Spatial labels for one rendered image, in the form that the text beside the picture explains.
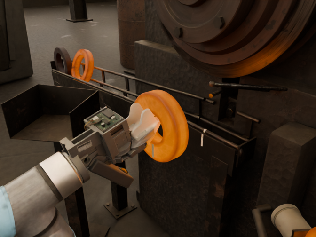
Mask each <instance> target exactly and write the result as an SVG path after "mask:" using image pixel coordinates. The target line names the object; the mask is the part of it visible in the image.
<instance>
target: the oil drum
mask: <svg viewBox="0 0 316 237"><path fill-rule="evenodd" d="M117 13H118V17H117V20H118V35H119V41H118V42H119V51H120V64H121V65H122V66H123V67H125V68H129V69H134V70H135V63H134V42H135V41H141V40H145V8H144V0H117Z"/></svg>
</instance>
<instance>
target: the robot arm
mask: <svg viewBox="0 0 316 237"><path fill-rule="evenodd" d="M84 122H85V125H84V129H85V126H86V127H87V128H86V129H85V132H83V133H82V134H80V135H78V136H77V137H75V138H74V139H72V140H68V139H67V138H66V137H65V138H63V139H62V140H60V141H59V142H60V144H61V146H62V148H63V150H62V153H61V152H57V153H55V154H54V155H52V156H50V157H49V158H47V159H46V160H44V161H42V162H41V163H39V164H38V165H36V166H35V167H33V168H32V169H30V170H28V171H27V172H25V173H24V174H22V175H20V176H19V177H17V178H15V179H14V180H12V181H11V182H9V183H8V184H6V185H4V186H1V187H0V237H14V236H16V237H76V235H75V233H74V231H73V230H72V228H71V227H70V226H69V225H68V224H67V222H66V221H65V220H64V218H63V217H62V215H61V214H60V212H59V211H58V210H57V208H56V207H55V205H57V204H58V203H59V202H61V201H62V200H63V199H65V198H66V197H68V196H69V195H70V194H72V193H73V192H75V191H76V190H77V189H79V188H80V187H82V183H85V182H87V181H88V180H89V179H90V175H89V173H88V171H87V170H89V171H90V172H93V173H95V174H97V175H99V176H101V177H103V178H106V179H108V180H110V181H112V182H113V183H115V184H116V185H121V186H123V187H125V188H129V187H130V185H131V184H132V182H133V181H134V178H133V177H132V176H130V175H129V173H128V171H127V170H126V169H125V168H123V167H118V166H116V165H114V164H116V163H122V162H123V161H125V160H127V159H128V158H132V157H133V156H135V155H136V154H138V153H140V152H141V151H143V150H144V149H145V148H146V147H147V146H148V145H149V143H150V142H151V140H152V139H153V138H154V136H155V133H156V132H157V130H158V128H159V126H160V124H161V123H160V121H159V119H158V118H157V117H156V116H155V115H154V114H152V112H151V111H150V109H145V110H144V109H143V108H142V107H141V105H140V104H139V103H133V104H132V105H131V107H130V112H129V116H128V117H127V118H126V119H125V118H123V117H122V116H120V115H119V114H117V113H115V112H114V111H112V110H111V109H109V108H107V107H104V108H102V109H101V110H99V111H98V112H96V113H94V114H93V115H91V116H89V117H88V118H86V119H84ZM131 137H133V138H134V139H133V140H131Z"/></svg>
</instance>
